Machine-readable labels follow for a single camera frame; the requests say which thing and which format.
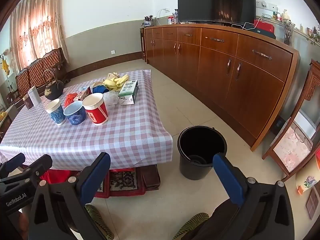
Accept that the green white cardboard box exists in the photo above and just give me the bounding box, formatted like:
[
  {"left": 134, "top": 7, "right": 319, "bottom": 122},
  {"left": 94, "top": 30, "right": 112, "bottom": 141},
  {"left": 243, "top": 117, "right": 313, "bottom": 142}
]
[{"left": 117, "top": 79, "right": 139, "bottom": 97}]

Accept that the pink floral board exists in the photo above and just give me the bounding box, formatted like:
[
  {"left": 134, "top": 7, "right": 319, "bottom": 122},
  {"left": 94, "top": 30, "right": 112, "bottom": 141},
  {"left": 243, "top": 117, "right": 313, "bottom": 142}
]
[{"left": 272, "top": 126, "right": 313, "bottom": 173}]

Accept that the coat rack with yellow cloth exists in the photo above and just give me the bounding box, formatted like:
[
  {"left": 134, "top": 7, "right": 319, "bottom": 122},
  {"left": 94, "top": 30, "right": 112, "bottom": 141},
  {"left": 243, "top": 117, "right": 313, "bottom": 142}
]
[{"left": 0, "top": 49, "right": 12, "bottom": 80}]

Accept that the yellow towel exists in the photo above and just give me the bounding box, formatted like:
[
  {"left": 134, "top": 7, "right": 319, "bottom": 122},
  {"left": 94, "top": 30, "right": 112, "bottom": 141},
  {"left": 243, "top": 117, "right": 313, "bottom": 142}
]
[{"left": 102, "top": 74, "right": 130, "bottom": 90}]

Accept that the red box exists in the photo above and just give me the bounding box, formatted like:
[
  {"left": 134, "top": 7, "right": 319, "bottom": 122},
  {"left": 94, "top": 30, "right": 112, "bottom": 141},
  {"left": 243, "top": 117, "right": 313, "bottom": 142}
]
[{"left": 254, "top": 19, "right": 275, "bottom": 34}]

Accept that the black device box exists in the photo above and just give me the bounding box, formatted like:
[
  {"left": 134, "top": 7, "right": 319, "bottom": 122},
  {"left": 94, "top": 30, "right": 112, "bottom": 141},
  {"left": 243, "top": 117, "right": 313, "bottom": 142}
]
[{"left": 246, "top": 27, "right": 277, "bottom": 40}]

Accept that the red white carton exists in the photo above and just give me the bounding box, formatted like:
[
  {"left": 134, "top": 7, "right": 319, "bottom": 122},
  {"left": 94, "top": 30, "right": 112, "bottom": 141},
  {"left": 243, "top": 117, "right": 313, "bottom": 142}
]
[{"left": 74, "top": 86, "right": 92, "bottom": 102}]

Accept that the white wall socket strip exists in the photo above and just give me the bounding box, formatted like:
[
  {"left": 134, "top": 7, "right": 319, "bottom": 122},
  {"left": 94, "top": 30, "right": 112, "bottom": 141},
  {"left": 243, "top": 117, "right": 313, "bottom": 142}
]
[{"left": 256, "top": 1, "right": 278, "bottom": 9}]

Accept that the blue patterned paper cup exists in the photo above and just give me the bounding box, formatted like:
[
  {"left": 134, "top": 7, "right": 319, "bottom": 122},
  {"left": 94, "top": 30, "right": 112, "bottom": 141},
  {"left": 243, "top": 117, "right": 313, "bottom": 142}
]
[{"left": 45, "top": 98, "right": 67, "bottom": 126}]

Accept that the orange floral fan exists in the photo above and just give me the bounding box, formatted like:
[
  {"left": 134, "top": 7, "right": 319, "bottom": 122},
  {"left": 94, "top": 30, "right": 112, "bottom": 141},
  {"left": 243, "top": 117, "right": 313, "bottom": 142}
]
[{"left": 296, "top": 172, "right": 320, "bottom": 195}]

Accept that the person's striped slipper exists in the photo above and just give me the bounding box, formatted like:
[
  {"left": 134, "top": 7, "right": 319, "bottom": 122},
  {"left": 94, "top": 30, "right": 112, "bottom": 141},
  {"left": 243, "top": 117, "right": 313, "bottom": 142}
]
[
  {"left": 172, "top": 212, "right": 210, "bottom": 240},
  {"left": 85, "top": 204, "right": 114, "bottom": 240}
]

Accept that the dark red tea tin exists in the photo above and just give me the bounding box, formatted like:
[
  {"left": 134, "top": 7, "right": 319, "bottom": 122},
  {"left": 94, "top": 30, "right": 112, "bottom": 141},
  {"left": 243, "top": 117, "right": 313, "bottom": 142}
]
[{"left": 22, "top": 95, "right": 33, "bottom": 110}]

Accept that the white plastic bag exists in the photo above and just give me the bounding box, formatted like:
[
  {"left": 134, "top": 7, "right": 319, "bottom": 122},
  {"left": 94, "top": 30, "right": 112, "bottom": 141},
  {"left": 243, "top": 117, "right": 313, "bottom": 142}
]
[{"left": 103, "top": 90, "right": 119, "bottom": 109}]

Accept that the pink checkered tablecloth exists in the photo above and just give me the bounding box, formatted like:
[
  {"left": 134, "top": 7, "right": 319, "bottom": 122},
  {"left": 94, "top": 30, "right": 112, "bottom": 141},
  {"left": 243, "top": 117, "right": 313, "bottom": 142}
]
[{"left": 0, "top": 69, "right": 173, "bottom": 170}]

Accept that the black cast iron teapot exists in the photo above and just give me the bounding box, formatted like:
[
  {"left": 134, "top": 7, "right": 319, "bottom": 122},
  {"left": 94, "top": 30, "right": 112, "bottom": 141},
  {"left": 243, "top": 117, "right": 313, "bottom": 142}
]
[{"left": 43, "top": 69, "right": 65, "bottom": 100}]

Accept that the long wooden sideboard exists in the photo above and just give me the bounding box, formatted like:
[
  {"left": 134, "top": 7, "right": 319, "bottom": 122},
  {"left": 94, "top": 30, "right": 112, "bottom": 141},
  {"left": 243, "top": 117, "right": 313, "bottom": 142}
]
[{"left": 144, "top": 24, "right": 300, "bottom": 152}]

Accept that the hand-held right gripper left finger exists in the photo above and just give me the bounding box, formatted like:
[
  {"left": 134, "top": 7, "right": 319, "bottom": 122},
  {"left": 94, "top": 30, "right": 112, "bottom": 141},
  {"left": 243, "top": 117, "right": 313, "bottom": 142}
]
[{"left": 27, "top": 152, "right": 115, "bottom": 240}]

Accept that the small potted plant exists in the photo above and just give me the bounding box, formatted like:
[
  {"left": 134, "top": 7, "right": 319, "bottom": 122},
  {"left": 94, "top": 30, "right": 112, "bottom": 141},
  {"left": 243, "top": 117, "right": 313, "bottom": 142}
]
[{"left": 141, "top": 15, "right": 157, "bottom": 27}]

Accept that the red tufted wooden sofa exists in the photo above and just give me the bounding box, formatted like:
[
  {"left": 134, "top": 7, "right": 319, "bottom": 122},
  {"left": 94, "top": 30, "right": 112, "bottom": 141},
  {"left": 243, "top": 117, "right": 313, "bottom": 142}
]
[{"left": 7, "top": 47, "right": 70, "bottom": 100}]

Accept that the blue paper bowl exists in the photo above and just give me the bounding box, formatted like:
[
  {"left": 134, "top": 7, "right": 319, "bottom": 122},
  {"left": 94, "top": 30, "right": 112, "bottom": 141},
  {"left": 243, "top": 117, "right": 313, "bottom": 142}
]
[{"left": 63, "top": 102, "right": 87, "bottom": 126}]

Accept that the carved wooden chair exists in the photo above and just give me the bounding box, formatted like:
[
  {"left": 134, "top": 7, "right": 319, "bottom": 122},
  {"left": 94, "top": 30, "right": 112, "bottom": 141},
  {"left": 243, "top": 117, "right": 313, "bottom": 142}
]
[{"left": 262, "top": 59, "right": 320, "bottom": 182}]

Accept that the black flat television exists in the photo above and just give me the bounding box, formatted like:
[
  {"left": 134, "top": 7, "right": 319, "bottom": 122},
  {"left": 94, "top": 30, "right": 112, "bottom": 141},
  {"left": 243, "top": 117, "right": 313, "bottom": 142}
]
[{"left": 177, "top": 0, "right": 257, "bottom": 27}]

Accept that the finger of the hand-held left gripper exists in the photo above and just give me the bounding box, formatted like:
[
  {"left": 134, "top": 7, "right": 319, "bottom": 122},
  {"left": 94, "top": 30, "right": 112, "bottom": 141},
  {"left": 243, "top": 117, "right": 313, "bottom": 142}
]
[
  {"left": 15, "top": 154, "right": 53, "bottom": 188},
  {"left": 0, "top": 152, "right": 26, "bottom": 174}
]

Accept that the black plastic bucket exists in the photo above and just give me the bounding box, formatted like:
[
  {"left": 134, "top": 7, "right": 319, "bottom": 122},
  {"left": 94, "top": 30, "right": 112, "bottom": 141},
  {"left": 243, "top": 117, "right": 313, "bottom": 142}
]
[{"left": 177, "top": 126, "right": 228, "bottom": 180}]

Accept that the red cloth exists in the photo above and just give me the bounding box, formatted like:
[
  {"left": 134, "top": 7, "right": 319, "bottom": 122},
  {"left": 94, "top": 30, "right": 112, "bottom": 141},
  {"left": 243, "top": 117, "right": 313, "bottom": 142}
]
[{"left": 40, "top": 169, "right": 82, "bottom": 184}]

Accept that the blue towel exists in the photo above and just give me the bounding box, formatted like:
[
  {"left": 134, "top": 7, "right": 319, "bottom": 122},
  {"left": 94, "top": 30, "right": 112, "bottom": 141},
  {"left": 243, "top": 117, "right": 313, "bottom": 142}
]
[{"left": 92, "top": 85, "right": 110, "bottom": 95}]

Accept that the group of small bottles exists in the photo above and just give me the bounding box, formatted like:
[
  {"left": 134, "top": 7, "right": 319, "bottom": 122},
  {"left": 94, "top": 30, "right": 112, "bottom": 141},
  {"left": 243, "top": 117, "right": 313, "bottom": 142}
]
[{"left": 272, "top": 9, "right": 290, "bottom": 22}]

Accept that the white tea tin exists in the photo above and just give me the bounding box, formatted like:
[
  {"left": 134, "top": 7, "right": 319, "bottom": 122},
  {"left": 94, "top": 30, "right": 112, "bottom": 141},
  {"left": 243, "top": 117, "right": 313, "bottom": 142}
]
[{"left": 27, "top": 86, "right": 42, "bottom": 107}]

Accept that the red paper cup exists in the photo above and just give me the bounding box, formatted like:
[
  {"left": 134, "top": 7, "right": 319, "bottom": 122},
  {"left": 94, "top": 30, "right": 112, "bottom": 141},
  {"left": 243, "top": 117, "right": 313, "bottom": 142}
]
[{"left": 82, "top": 93, "right": 109, "bottom": 126}]

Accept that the green trailing plant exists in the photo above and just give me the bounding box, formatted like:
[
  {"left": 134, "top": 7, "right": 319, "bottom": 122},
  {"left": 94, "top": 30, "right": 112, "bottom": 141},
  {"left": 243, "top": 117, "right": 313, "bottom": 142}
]
[{"left": 307, "top": 25, "right": 320, "bottom": 45}]

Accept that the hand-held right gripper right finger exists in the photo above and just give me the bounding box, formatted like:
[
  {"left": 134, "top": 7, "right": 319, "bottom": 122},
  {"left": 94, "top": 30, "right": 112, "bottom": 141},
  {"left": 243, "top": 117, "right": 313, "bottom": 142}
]
[{"left": 212, "top": 152, "right": 295, "bottom": 240}]

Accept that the pink embroidered curtain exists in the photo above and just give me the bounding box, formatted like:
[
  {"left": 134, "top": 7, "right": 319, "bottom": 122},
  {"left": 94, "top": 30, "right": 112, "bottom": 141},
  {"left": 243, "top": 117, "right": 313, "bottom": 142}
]
[{"left": 10, "top": 0, "right": 70, "bottom": 73}]

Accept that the person's right striped slipper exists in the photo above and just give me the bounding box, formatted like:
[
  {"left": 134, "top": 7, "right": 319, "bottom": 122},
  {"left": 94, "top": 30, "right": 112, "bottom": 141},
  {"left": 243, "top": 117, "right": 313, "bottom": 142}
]
[{"left": 172, "top": 212, "right": 210, "bottom": 240}]

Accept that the red plastic bag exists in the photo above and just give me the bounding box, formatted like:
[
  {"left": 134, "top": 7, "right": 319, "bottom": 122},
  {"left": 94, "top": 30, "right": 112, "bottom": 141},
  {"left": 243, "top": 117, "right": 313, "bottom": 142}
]
[{"left": 64, "top": 92, "right": 78, "bottom": 107}]

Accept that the person's left striped slipper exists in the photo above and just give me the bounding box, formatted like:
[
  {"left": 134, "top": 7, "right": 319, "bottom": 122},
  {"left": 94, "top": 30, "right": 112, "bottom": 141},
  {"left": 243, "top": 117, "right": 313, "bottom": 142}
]
[{"left": 85, "top": 204, "right": 114, "bottom": 240}]

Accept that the brown leather box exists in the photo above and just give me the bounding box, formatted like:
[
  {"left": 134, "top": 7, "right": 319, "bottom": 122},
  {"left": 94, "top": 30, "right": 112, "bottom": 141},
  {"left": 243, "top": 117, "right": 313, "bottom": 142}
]
[{"left": 140, "top": 165, "right": 161, "bottom": 193}]

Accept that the red patterned rug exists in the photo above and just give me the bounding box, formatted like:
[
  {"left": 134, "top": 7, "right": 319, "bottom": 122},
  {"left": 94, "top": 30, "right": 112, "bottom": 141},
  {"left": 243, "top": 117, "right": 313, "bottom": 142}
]
[{"left": 94, "top": 167, "right": 147, "bottom": 198}]

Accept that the tall glass vase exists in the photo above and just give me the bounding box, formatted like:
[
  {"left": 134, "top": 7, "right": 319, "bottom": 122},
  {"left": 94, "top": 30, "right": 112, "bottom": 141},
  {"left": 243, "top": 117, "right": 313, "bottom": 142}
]
[{"left": 284, "top": 20, "right": 296, "bottom": 47}]

